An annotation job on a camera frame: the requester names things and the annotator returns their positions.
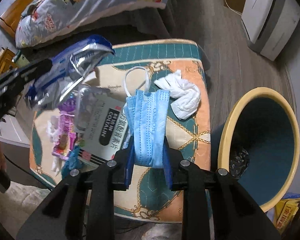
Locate blue silver foil wrapper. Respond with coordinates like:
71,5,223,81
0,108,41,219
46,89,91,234
25,35,115,110

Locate pink purple candy wrapper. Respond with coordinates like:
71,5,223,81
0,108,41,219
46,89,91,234
52,95,76,161

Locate silver pill blister pack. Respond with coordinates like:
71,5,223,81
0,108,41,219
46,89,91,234
74,85,102,133

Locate white Coltalin medicine box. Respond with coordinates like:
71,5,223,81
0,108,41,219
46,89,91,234
78,94,128,167

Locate white tissue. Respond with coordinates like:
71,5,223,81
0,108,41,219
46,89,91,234
154,69,200,120

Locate blue surgical face mask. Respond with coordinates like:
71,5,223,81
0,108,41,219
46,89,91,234
123,66,170,168

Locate black plastic trash bag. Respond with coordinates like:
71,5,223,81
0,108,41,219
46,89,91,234
229,148,250,180

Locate teal and yellow trash bin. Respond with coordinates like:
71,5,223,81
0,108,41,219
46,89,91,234
211,87,300,212

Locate wooden bed headboard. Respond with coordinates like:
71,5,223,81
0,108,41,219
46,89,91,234
0,0,33,39

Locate teal orange patterned cushion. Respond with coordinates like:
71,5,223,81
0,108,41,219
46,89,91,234
28,38,212,223

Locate white grey air purifier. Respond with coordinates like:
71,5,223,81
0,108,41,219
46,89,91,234
241,0,300,61

